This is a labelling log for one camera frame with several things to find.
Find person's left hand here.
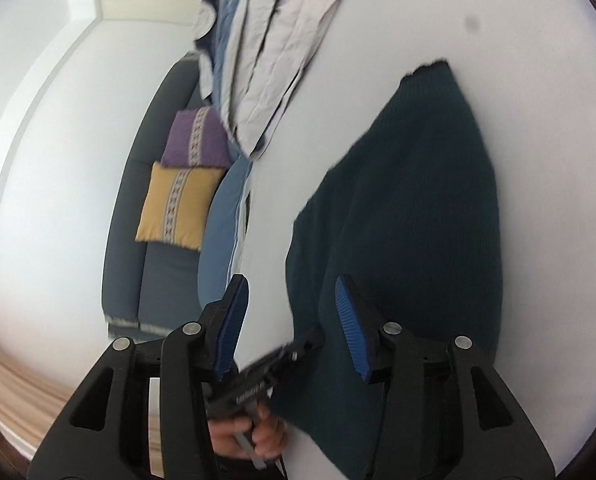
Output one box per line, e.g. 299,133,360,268
208,402,287,467

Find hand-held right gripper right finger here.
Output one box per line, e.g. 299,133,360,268
334,274,561,480

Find blue grey duvet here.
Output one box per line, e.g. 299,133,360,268
197,156,255,312

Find dark green knit sweater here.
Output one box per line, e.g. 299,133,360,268
270,59,503,480

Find dark grey sofa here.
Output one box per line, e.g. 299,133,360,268
101,52,215,341

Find pile of grey blue clothes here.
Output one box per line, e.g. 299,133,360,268
226,0,346,162

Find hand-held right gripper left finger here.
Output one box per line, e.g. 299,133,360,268
27,274,251,480

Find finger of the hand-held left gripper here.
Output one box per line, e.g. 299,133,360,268
285,329,325,362

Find yellow patterned cushion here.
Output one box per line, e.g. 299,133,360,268
135,161,227,252

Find purple patterned cushion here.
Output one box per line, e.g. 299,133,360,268
160,106,235,170

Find white bed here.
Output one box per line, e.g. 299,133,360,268
213,0,596,480

